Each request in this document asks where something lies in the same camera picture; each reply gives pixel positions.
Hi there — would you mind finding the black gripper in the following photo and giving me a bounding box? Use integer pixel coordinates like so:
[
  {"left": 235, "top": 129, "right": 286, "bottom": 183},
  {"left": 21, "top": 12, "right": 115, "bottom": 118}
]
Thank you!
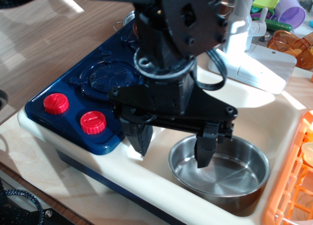
[{"left": 108, "top": 72, "right": 238, "bottom": 168}]

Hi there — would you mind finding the round steel pan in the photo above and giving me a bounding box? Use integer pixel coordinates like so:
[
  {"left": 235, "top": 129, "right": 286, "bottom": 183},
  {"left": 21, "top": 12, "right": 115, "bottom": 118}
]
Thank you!
[{"left": 168, "top": 135, "right": 270, "bottom": 217}]

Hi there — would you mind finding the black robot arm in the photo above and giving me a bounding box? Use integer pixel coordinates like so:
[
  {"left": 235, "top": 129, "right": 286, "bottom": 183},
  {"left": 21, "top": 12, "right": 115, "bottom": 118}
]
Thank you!
[{"left": 108, "top": 0, "right": 237, "bottom": 168}]

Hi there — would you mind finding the red right stove knob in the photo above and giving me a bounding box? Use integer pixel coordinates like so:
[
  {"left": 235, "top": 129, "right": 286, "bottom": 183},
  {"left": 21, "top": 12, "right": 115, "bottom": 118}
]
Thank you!
[{"left": 80, "top": 111, "right": 107, "bottom": 135}]

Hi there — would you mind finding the red stove knob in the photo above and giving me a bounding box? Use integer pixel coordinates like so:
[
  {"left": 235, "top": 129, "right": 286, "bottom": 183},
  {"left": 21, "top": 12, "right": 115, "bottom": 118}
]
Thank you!
[
  {"left": 43, "top": 93, "right": 69, "bottom": 115},
  {"left": 80, "top": 111, "right": 107, "bottom": 135}
]

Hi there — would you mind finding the cream toy sink unit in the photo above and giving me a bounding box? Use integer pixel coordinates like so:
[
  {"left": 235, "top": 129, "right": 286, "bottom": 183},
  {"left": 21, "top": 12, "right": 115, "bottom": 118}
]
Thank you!
[{"left": 18, "top": 68, "right": 313, "bottom": 225}]

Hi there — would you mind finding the blue toy stove top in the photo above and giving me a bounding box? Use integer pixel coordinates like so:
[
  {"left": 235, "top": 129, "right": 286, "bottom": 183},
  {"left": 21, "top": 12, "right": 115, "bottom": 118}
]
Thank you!
[{"left": 24, "top": 21, "right": 142, "bottom": 155}]

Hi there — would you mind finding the red left stove knob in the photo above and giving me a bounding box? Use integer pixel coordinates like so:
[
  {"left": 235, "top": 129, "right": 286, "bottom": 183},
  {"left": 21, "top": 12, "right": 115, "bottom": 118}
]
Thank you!
[{"left": 43, "top": 93, "right": 69, "bottom": 115}]

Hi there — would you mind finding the white toy faucet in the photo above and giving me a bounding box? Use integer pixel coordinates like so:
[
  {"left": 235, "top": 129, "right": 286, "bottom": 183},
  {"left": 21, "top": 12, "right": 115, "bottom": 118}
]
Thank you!
[{"left": 216, "top": 0, "right": 296, "bottom": 94}]

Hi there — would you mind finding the pale yellow plate in rack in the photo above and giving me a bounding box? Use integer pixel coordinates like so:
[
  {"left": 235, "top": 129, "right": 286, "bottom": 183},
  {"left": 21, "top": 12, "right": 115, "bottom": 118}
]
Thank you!
[{"left": 301, "top": 142, "right": 313, "bottom": 167}]

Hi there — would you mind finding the orange plastic dish rack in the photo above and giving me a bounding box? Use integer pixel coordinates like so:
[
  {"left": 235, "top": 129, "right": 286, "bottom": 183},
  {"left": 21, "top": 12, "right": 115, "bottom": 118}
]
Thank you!
[{"left": 261, "top": 111, "right": 313, "bottom": 225}]

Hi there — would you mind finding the amber transparent cup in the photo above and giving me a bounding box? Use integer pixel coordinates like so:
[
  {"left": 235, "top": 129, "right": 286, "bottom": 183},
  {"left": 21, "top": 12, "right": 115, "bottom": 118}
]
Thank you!
[{"left": 267, "top": 30, "right": 313, "bottom": 70}]

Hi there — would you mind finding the green plastic toy vegetable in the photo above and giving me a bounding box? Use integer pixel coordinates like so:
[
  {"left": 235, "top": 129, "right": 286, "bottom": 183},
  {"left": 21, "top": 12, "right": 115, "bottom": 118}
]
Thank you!
[{"left": 259, "top": 19, "right": 292, "bottom": 32}]

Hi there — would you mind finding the purple plastic cup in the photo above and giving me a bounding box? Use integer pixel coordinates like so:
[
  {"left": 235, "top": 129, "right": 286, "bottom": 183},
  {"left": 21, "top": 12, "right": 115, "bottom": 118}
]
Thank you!
[{"left": 270, "top": 0, "right": 307, "bottom": 29}]

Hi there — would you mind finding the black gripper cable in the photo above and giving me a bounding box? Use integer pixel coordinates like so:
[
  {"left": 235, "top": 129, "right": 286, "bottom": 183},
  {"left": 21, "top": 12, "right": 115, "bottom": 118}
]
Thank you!
[{"left": 195, "top": 48, "right": 227, "bottom": 91}]

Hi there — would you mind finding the steel pot with handle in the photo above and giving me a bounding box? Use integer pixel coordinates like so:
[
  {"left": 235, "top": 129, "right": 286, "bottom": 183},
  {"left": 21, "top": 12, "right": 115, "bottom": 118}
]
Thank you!
[{"left": 113, "top": 11, "right": 135, "bottom": 31}]

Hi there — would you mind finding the black braided cable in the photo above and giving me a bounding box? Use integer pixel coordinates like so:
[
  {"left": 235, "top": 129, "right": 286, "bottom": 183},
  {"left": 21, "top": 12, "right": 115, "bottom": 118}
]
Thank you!
[{"left": 0, "top": 178, "right": 52, "bottom": 225}]

